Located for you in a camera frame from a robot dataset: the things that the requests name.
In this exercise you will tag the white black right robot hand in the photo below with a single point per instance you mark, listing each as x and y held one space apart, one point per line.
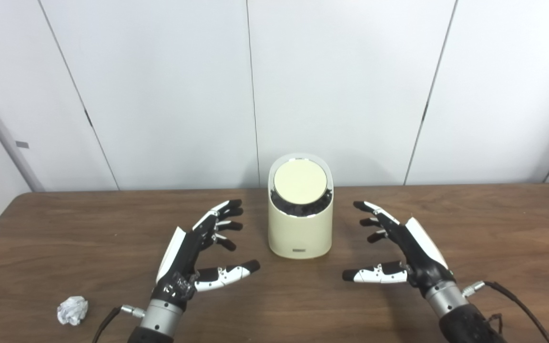
422 257

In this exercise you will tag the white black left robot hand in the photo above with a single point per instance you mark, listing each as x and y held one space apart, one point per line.
179 259

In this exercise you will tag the white paper ball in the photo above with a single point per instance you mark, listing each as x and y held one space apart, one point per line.
72 310

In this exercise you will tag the cream round bin lid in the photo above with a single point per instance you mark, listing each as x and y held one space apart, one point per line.
299 182

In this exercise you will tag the cream-colored bin body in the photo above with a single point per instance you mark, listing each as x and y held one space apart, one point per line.
298 236

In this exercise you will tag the black bin liner bag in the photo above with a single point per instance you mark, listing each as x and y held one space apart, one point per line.
303 209

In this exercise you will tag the small grey wall label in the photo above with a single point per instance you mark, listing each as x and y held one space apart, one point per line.
22 144

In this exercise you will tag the grey wall corner post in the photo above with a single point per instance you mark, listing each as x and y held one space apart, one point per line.
3 133

